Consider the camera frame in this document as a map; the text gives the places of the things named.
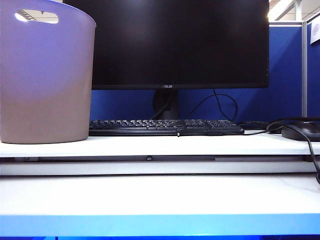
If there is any pink plastic trash can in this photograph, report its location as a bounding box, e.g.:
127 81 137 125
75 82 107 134
0 0 97 145

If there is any black monitor stand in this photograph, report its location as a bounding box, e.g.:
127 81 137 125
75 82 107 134
152 89 180 121

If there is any black computer keyboard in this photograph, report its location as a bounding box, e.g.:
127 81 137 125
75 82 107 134
88 119 246 137

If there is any black computer monitor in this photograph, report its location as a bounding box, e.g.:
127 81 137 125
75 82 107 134
62 0 270 91

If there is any black computer mouse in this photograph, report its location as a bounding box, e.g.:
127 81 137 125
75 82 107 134
280 120 320 142

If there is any blue partition panel with poster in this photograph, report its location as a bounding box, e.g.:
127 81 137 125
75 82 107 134
306 22 320 118

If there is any white paper poster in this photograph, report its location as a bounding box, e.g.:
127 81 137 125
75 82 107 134
310 21 320 46

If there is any thin black monitor cable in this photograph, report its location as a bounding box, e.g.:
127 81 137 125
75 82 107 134
191 88 238 124

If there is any dark desk slide rail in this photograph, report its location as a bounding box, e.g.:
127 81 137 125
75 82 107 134
0 154 314 162

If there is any thin black keyboard cable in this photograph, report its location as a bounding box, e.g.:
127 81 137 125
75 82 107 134
242 129 283 136

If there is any grey partition post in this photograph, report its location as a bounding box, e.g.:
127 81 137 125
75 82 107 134
301 21 308 118

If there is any thick black cable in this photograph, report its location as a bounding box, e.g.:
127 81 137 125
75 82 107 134
238 116 320 185

